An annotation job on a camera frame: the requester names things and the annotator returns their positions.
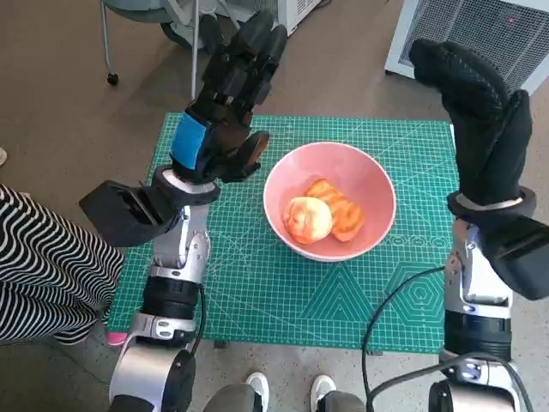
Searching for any long orange striped toy bread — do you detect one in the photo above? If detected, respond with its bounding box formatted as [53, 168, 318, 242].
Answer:
[304, 178, 366, 242]

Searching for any green cutting mat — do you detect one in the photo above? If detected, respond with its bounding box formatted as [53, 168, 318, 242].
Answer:
[109, 112, 458, 354]

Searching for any large white mesh cabinet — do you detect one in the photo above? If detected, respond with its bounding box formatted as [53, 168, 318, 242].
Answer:
[384, 0, 549, 95]

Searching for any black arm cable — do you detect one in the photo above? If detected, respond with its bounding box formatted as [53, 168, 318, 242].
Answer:
[188, 282, 207, 357]
[362, 265, 535, 412]

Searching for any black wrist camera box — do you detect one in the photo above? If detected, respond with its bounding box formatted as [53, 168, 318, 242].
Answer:
[480, 214, 549, 301]
[79, 179, 181, 248]

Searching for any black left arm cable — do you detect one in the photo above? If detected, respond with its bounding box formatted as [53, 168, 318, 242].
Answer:
[188, 282, 207, 357]

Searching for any person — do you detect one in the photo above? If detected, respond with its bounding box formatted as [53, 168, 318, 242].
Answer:
[0, 145, 125, 347]
[205, 372, 365, 412]

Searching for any pink bowl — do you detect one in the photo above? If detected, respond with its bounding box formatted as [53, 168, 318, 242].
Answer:
[262, 142, 398, 263]

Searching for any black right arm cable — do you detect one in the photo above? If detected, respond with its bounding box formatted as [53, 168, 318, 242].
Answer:
[362, 265, 535, 412]

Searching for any small white mesh cabinet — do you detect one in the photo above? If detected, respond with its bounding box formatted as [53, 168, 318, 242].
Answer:
[274, 0, 323, 38]

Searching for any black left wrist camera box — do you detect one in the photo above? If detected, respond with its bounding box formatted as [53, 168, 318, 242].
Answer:
[79, 179, 181, 248]

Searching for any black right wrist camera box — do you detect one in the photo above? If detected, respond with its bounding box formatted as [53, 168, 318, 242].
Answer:
[480, 214, 549, 301]

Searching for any chair with grey metal legs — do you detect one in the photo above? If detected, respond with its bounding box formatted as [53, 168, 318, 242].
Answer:
[99, 0, 202, 104]

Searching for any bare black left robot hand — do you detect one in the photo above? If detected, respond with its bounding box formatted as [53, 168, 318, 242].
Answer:
[169, 9, 288, 184]

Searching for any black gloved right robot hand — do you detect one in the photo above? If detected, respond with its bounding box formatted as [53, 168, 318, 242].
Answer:
[409, 38, 533, 206]

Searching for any round toy bread bun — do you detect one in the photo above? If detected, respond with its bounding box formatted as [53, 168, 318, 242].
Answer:
[282, 196, 335, 245]

